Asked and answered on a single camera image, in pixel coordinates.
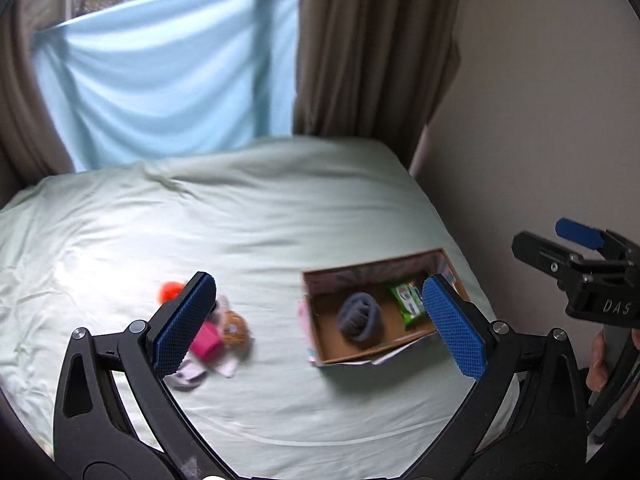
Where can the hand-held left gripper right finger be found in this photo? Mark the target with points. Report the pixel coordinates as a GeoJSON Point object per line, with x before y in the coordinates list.
{"type": "Point", "coordinates": [452, 330]}

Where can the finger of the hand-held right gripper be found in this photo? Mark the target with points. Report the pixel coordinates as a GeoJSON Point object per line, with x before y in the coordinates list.
{"type": "Point", "coordinates": [577, 232]}
{"type": "Point", "coordinates": [542, 255]}

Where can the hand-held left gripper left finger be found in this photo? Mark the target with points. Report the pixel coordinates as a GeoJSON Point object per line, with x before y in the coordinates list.
{"type": "Point", "coordinates": [180, 322]}

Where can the plush doll with pink dress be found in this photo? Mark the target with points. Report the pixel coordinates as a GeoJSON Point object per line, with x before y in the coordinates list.
{"type": "Point", "coordinates": [232, 330]}

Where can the printed cardboard box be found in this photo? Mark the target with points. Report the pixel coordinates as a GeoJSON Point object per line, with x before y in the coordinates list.
{"type": "Point", "coordinates": [350, 345]}

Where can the person's right hand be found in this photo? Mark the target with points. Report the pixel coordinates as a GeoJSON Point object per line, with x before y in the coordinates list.
{"type": "Point", "coordinates": [597, 362]}

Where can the orange pompom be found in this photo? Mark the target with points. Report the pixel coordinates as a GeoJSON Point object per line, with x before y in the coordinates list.
{"type": "Point", "coordinates": [171, 292]}

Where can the green wet wipes packet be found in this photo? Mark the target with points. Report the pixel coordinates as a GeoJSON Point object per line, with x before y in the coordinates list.
{"type": "Point", "coordinates": [409, 305]}

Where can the rolled grey sock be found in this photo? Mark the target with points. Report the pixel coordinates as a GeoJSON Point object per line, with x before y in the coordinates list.
{"type": "Point", "coordinates": [361, 316]}

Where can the pale green bed sheet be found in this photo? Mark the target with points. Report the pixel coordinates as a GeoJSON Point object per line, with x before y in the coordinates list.
{"type": "Point", "coordinates": [250, 210]}

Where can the light blue hanging cloth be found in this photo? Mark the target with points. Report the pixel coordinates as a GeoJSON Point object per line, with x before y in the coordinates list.
{"type": "Point", "coordinates": [165, 85]}

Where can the brown curtain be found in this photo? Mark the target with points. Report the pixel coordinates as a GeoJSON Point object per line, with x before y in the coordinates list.
{"type": "Point", "coordinates": [370, 50]}
{"type": "Point", "coordinates": [30, 110]}

